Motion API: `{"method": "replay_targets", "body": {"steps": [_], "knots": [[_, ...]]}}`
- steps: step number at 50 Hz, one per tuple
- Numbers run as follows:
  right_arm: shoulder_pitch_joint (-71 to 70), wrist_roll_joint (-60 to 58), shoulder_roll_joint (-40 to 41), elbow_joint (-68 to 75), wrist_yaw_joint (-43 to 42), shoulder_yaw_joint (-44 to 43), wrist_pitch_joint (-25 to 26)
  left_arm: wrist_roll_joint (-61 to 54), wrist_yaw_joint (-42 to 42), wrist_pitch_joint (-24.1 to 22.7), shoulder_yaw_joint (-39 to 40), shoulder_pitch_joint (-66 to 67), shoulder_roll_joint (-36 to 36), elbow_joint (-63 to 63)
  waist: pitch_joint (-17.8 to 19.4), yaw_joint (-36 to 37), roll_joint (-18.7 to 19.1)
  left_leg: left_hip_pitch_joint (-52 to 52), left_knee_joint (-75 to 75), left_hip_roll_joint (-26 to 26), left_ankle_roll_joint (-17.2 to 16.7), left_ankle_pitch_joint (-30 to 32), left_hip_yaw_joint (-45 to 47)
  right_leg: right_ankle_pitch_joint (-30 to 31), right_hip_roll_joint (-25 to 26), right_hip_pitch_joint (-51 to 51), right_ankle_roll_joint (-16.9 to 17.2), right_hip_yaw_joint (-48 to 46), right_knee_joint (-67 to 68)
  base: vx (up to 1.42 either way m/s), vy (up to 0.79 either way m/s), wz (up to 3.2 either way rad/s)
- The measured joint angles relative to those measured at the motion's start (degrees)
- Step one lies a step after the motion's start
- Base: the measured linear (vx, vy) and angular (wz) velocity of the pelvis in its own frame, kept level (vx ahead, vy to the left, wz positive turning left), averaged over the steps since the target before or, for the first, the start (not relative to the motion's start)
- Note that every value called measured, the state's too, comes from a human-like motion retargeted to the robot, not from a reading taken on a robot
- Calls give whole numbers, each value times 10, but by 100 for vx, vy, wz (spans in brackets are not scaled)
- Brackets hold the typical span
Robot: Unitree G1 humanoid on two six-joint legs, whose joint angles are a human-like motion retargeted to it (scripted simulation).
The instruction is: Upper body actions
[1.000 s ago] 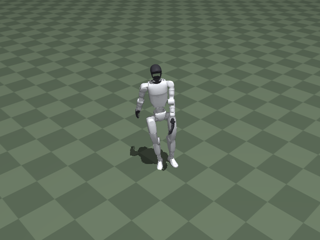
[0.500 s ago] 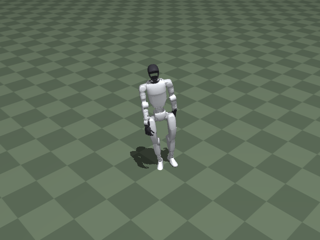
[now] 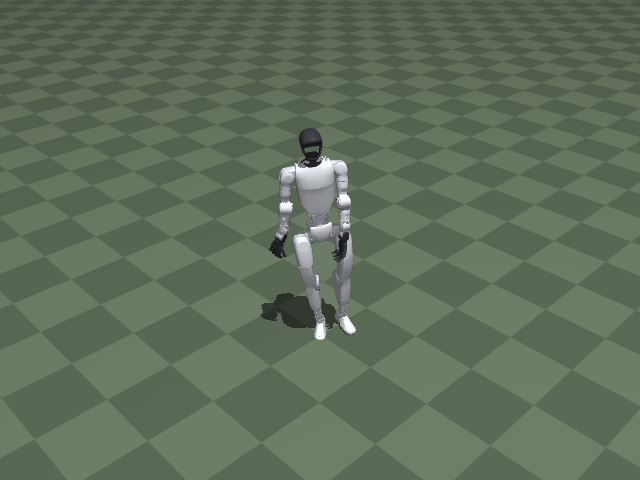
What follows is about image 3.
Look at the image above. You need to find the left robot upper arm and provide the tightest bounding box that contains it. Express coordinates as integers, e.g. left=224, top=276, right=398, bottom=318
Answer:
left=330, top=160, right=350, bottom=209

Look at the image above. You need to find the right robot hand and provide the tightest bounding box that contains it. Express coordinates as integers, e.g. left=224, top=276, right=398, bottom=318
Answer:
left=269, top=234, right=287, bottom=258

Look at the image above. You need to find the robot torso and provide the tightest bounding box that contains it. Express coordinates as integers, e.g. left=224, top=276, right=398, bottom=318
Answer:
left=294, top=156, right=335, bottom=243

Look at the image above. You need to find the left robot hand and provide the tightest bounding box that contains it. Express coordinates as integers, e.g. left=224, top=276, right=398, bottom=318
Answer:
left=331, top=232, right=349, bottom=262

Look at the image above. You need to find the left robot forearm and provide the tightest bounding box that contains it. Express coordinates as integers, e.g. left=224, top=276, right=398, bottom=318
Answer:
left=338, top=197, right=351, bottom=238

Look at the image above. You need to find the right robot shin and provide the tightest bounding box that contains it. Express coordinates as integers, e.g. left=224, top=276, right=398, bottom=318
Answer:
left=305, top=286, right=323, bottom=324

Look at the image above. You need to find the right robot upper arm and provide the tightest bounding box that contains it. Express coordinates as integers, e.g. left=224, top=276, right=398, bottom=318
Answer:
left=279, top=166, right=296, bottom=215

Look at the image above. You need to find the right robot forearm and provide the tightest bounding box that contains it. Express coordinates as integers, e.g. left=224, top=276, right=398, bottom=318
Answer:
left=276, top=203, right=290, bottom=241

